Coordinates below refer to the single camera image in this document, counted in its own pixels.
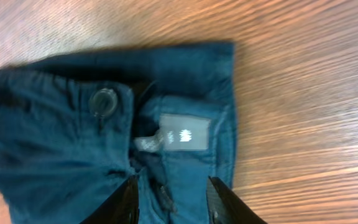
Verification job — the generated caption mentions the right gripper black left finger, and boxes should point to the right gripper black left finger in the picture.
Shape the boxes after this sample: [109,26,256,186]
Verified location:
[80,176,139,224]

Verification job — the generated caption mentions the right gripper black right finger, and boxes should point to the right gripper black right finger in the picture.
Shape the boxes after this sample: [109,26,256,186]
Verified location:
[206,177,267,224]

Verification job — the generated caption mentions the dark blue denim shorts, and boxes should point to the dark blue denim shorts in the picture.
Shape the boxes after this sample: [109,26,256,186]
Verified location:
[0,41,237,223]

